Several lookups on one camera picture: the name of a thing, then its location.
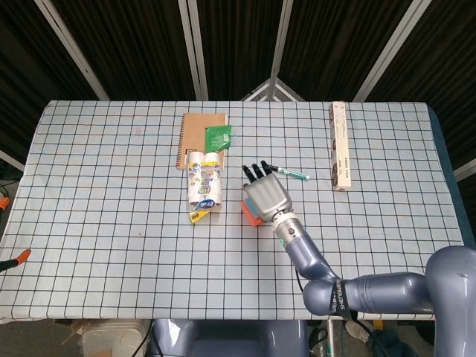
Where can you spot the checkered tablecloth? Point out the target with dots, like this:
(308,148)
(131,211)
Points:
(111,223)

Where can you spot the green foil sachet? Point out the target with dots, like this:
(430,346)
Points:
(217,137)

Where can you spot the tissue roll pack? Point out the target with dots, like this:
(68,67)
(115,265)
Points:
(204,186)

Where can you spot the white screen frame post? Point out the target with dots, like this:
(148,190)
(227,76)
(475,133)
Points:
(70,48)
(394,48)
(193,48)
(280,37)

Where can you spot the blue-grey robot torso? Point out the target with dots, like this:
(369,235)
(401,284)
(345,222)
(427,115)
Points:
(230,338)

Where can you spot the white triangular metal stand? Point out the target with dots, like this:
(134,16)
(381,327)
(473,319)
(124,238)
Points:
(273,89)

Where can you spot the long cardboard wrap box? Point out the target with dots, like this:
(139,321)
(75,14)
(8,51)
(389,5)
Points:
(340,148)

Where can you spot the brown spiral notebook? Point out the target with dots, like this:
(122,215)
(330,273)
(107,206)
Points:
(195,134)

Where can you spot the white plastic bin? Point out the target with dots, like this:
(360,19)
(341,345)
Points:
(111,338)

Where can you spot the orange foam cube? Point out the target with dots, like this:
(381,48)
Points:
(253,221)

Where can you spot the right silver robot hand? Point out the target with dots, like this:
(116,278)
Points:
(267,197)

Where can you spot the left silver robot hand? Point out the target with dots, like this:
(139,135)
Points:
(16,259)

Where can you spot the green marker pen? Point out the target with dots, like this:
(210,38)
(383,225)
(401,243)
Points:
(294,173)

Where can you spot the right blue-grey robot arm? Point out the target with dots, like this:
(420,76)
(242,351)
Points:
(372,294)

